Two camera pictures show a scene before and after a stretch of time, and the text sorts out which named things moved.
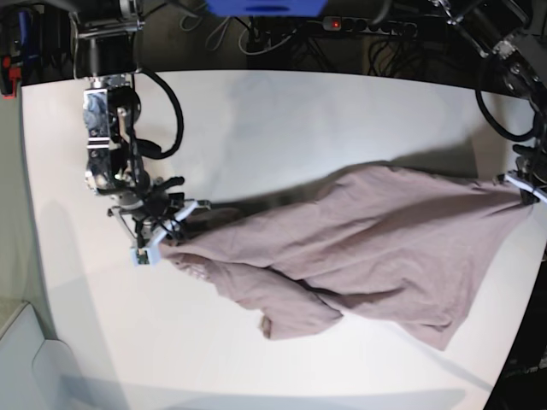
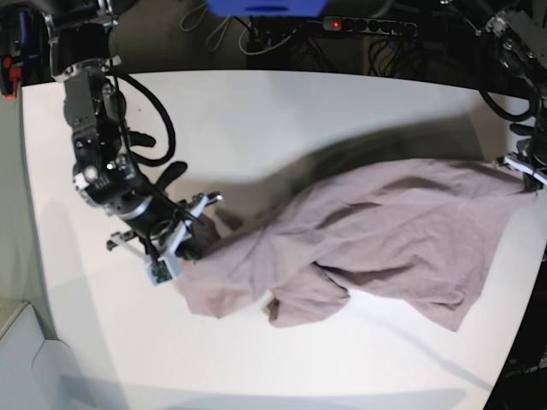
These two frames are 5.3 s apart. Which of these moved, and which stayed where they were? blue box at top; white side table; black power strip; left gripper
Moved: left gripper
Stayed: blue box at top; white side table; black power strip
